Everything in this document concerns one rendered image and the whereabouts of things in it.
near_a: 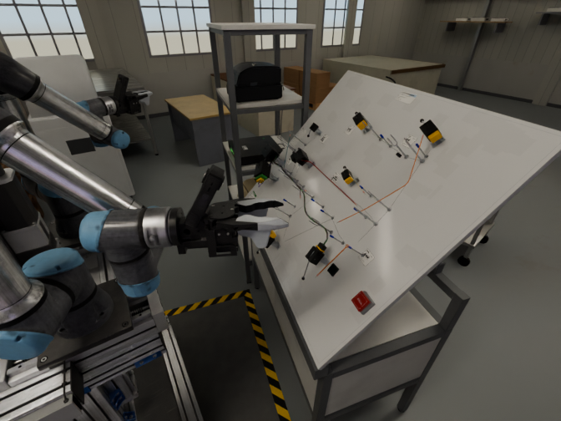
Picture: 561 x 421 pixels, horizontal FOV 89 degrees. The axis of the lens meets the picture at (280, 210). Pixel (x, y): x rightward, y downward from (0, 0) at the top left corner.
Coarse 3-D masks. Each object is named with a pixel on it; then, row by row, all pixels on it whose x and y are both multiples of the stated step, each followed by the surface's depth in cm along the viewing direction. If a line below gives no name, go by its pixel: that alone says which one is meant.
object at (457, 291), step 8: (440, 264) 116; (432, 272) 120; (440, 272) 120; (432, 280) 121; (440, 280) 117; (448, 280) 116; (448, 288) 113; (456, 288) 113; (448, 296) 114; (456, 296) 110; (464, 296) 109; (456, 304) 111; (464, 304) 110; (448, 312) 116; (456, 312) 112; (448, 320) 116; (456, 320) 116; (448, 328) 118
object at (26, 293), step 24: (0, 240) 54; (0, 264) 53; (0, 288) 53; (24, 288) 58; (48, 288) 65; (0, 312) 55; (24, 312) 57; (48, 312) 62; (0, 336) 55; (24, 336) 57; (48, 336) 61
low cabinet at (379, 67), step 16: (336, 64) 753; (352, 64) 709; (368, 64) 696; (384, 64) 696; (400, 64) 696; (416, 64) 696; (432, 64) 696; (336, 80) 770; (400, 80) 656; (416, 80) 684; (432, 80) 717
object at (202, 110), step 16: (192, 96) 498; (176, 112) 466; (192, 112) 416; (208, 112) 416; (224, 112) 416; (176, 128) 509; (192, 128) 402; (208, 128) 411; (208, 144) 422; (208, 160) 435; (224, 160) 450
